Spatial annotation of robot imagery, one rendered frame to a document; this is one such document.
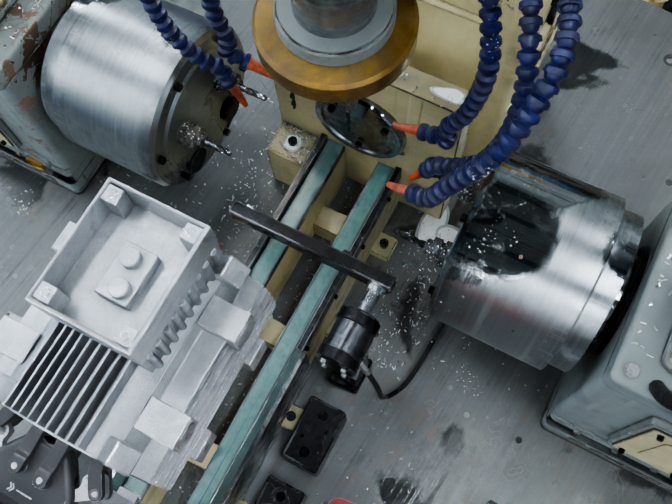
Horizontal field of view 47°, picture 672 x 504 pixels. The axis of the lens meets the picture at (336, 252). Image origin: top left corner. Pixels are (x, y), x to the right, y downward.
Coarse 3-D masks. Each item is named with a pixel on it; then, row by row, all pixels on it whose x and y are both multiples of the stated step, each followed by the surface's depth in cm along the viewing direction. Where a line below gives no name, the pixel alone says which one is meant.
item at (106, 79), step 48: (96, 0) 105; (48, 48) 105; (96, 48) 102; (144, 48) 102; (240, 48) 115; (48, 96) 108; (96, 96) 103; (144, 96) 101; (192, 96) 106; (96, 144) 109; (144, 144) 103; (192, 144) 107
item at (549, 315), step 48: (480, 192) 93; (528, 192) 93; (576, 192) 94; (432, 240) 101; (480, 240) 92; (528, 240) 91; (576, 240) 90; (624, 240) 92; (432, 288) 98; (480, 288) 93; (528, 288) 91; (576, 288) 89; (624, 288) 95; (480, 336) 99; (528, 336) 94; (576, 336) 92
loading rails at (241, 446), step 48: (336, 144) 123; (288, 192) 120; (336, 192) 132; (384, 192) 119; (336, 240) 118; (384, 240) 127; (336, 288) 114; (288, 336) 113; (288, 384) 109; (240, 432) 108; (240, 480) 107
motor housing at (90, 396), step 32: (224, 288) 68; (256, 288) 69; (32, 320) 68; (192, 320) 66; (256, 320) 70; (32, 352) 66; (64, 352) 63; (96, 352) 62; (192, 352) 66; (224, 352) 67; (32, 384) 62; (64, 384) 61; (96, 384) 62; (128, 384) 63; (160, 384) 65; (192, 384) 65; (224, 384) 70; (32, 416) 61; (64, 416) 62; (96, 416) 61; (128, 416) 63; (192, 416) 66; (96, 448) 62; (160, 448) 65; (192, 448) 69; (160, 480) 66
